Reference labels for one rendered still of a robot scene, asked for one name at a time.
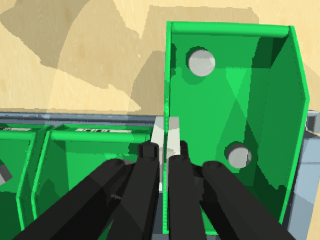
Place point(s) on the green bin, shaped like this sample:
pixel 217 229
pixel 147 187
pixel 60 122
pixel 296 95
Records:
pixel 13 152
pixel 65 163
pixel 257 95

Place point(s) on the grey disc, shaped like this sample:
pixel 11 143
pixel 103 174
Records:
pixel 201 62
pixel 238 156

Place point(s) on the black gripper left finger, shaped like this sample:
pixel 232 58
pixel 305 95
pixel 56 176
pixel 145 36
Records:
pixel 87 209

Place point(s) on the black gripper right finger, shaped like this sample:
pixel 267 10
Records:
pixel 239 214

